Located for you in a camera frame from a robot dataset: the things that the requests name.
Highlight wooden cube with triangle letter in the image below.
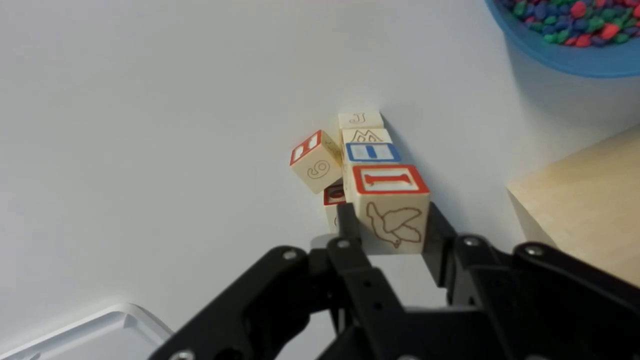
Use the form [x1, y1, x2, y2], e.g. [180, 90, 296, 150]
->
[338, 125, 396, 146]

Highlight wooden cube with hook letter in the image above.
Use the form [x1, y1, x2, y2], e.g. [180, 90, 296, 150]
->
[335, 110, 389, 132]

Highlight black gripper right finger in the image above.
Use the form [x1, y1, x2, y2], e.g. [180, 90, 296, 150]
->
[423, 202, 640, 360]

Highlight red framed wooden cube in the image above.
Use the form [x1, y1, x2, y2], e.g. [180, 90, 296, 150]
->
[323, 179, 350, 236]

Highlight wooden shape sorter box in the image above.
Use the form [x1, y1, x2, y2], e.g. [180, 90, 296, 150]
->
[507, 125, 640, 288]

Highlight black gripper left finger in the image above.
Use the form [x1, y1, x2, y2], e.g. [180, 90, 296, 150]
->
[148, 197, 410, 360]

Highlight blue plastic bowl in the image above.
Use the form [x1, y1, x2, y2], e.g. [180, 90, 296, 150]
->
[485, 0, 640, 80]

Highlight red framed bird alphabet cube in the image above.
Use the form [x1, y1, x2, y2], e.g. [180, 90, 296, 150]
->
[342, 162, 434, 255]

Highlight multicoloured candy beads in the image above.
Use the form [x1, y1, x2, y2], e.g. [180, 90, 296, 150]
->
[498, 0, 640, 47]

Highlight wooden cube with swirl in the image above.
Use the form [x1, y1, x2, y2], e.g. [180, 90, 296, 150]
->
[288, 128, 349, 196]

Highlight blue framed alphabet cube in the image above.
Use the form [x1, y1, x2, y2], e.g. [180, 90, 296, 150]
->
[345, 142, 404, 168]

